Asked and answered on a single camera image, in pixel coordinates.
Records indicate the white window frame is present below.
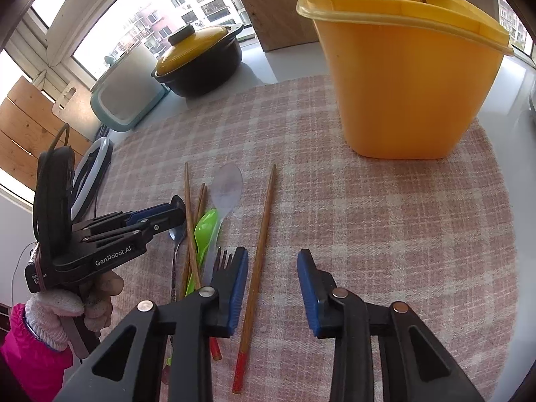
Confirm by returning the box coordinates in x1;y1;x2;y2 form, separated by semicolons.
8;0;254;93

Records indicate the wooden plank panel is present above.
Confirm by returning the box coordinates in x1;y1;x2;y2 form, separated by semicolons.
0;76;101;191

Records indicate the metal spoon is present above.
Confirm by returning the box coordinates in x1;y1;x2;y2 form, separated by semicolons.
161;225;187;386

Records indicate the small wooden cutting board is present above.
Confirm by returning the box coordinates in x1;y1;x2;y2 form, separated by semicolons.
51;86;86;120

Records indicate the clear plastic spoon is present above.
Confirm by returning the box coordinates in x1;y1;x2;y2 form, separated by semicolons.
203;164;244;279

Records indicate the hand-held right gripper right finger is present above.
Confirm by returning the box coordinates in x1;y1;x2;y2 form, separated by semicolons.
296;249;486;402

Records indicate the black pot with yellow lid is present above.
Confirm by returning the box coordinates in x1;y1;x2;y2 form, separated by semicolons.
151;24;245;98

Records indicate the person's left forearm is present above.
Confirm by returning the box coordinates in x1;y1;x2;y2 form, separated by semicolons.
0;304;75;402

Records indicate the green plastic spoon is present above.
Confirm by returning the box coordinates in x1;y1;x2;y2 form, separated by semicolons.
184;208;220;296

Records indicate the white appliance with teal base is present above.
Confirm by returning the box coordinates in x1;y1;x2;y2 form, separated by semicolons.
90;42;168;131

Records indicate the person's left hand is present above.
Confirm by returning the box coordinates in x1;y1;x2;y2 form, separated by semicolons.
25;270;125;351

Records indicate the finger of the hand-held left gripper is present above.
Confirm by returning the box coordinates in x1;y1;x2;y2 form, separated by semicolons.
81;221;185;248
93;195;186;230

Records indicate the white ring light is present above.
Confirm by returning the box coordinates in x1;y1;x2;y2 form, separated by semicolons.
71;136;114;222

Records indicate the black cable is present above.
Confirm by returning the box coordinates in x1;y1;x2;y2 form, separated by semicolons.
47;123;71;157

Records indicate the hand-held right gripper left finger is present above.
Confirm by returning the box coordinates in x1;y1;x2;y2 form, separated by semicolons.
52;247;250;402

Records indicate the yellow plastic container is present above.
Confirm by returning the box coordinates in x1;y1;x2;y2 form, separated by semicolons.
296;0;515;160

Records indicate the pink checkered cloth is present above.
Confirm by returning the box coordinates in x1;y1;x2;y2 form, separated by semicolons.
94;74;518;402

